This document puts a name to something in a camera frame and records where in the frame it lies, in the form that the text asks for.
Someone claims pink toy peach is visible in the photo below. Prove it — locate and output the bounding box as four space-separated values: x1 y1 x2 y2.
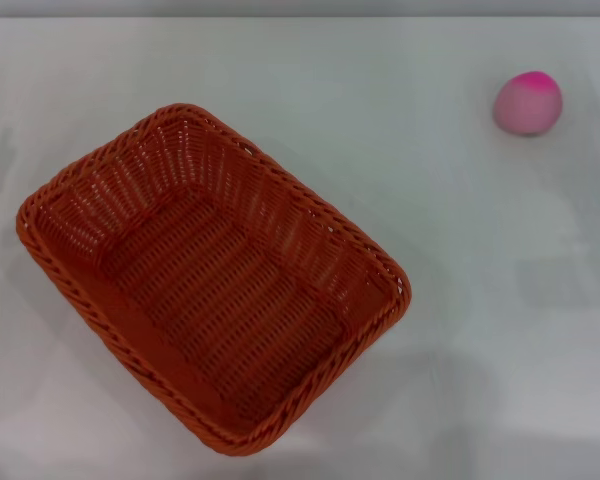
492 70 565 137

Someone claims orange woven plastic basket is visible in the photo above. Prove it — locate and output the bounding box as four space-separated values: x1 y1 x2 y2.
14 102 412 457

